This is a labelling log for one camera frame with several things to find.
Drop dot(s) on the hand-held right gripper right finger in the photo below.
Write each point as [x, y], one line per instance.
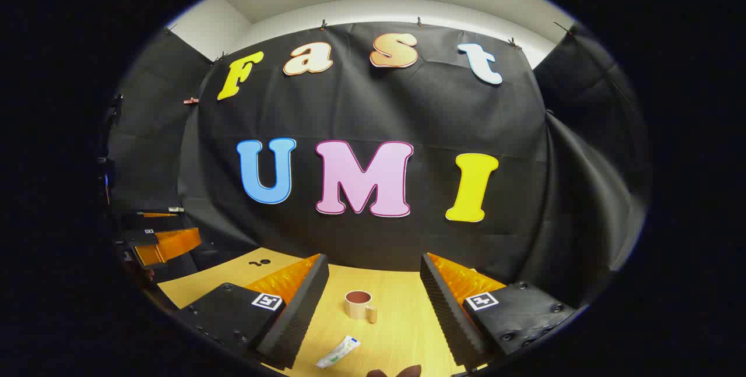
[446, 319]

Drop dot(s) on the black backdrop cloth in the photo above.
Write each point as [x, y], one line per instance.
[408, 103]

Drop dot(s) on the wooden desktop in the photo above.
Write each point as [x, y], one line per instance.
[396, 330]

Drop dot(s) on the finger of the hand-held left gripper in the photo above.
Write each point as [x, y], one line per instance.
[169, 244]
[154, 214]

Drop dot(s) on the white toothpaste tube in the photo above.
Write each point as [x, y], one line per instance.
[338, 352]

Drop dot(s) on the beige cup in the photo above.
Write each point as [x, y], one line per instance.
[356, 307]

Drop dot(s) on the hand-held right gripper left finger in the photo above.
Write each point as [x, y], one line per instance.
[297, 319]

